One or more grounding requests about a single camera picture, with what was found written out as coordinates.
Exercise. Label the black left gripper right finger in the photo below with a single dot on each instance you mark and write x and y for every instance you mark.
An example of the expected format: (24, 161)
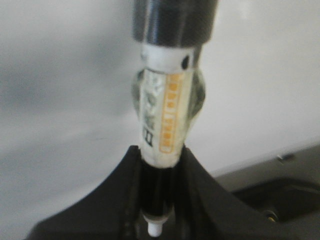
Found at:
(277, 209)

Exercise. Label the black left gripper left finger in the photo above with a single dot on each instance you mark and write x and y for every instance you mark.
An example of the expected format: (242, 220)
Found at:
(109, 212)

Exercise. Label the white black whiteboard marker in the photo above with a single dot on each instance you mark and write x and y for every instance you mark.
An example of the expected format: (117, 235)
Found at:
(168, 93)

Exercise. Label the white glossy whiteboard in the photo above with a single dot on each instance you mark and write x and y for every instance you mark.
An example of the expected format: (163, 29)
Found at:
(66, 114)

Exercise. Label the aluminium whiteboard tray rail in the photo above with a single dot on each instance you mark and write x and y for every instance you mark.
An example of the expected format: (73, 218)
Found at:
(300, 163)

